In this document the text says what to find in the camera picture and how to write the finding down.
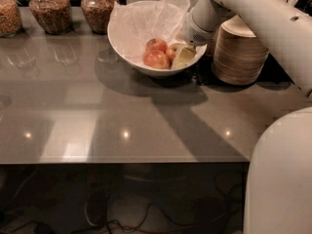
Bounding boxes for white robot shoulder cover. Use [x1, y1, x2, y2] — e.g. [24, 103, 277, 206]
[243, 107, 312, 234]

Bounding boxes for red apple back left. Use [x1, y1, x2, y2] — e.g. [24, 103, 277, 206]
[145, 38, 168, 53]

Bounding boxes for white ceramic bowl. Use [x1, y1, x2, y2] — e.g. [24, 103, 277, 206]
[106, 0, 208, 79]

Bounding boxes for middle glass cereal jar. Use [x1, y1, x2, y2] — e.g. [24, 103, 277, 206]
[29, 0, 72, 35]

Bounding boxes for floor cables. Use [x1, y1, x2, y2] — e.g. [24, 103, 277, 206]
[0, 169, 248, 234]

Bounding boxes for right glass cereal jar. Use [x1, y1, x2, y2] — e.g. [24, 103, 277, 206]
[81, 0, 119, 34]

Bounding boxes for stack of paper bowls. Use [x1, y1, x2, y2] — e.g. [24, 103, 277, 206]
[206, 28, 219, 57]
[212, 16, 269, 86]

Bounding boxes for red apple front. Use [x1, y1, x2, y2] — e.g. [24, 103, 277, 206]
[142, 50, 171, 69]

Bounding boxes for glass cereal jar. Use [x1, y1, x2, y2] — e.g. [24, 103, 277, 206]
[81, 0, 119, 34]
[0, 0, 22, 37]
[29, 0, 72, 35]

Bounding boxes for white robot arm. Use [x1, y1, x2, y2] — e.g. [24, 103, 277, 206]
[178, 0, 312, 97]

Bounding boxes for rear stack of paper bowls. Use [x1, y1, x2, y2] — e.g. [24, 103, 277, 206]
[206, 28, 219, 57]

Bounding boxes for red apple with sticker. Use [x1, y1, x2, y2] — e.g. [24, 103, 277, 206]
[166, 43, 179, 62]

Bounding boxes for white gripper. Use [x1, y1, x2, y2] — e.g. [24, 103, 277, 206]
[172, 13, 212, 69]

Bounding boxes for front stack of paper bowls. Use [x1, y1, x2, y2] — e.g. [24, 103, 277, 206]
[212, 16, 269, 86]

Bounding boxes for white paper liner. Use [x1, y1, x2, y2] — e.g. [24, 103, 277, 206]
[108, 0, 190, 64]

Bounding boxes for left glass cereal jar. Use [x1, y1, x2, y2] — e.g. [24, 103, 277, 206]
[0, 0, 22, 37]

